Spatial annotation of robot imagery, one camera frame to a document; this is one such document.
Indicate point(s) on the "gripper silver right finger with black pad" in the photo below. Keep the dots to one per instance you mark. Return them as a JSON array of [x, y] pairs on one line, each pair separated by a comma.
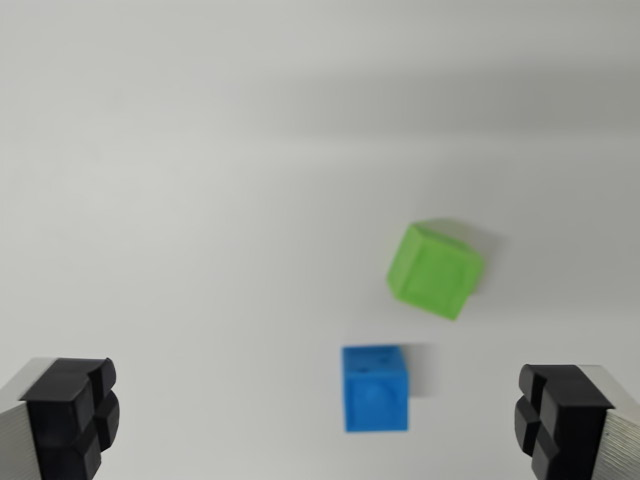
[[570, 420]]

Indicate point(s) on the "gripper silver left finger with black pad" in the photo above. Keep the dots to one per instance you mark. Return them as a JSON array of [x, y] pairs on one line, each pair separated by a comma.
[[60, 420]]

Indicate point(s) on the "green cube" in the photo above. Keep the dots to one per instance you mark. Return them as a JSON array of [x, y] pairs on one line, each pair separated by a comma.
[[434, 272]]

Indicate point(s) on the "blue cube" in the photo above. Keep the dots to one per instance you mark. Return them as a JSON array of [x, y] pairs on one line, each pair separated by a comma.
[[376, 395]]

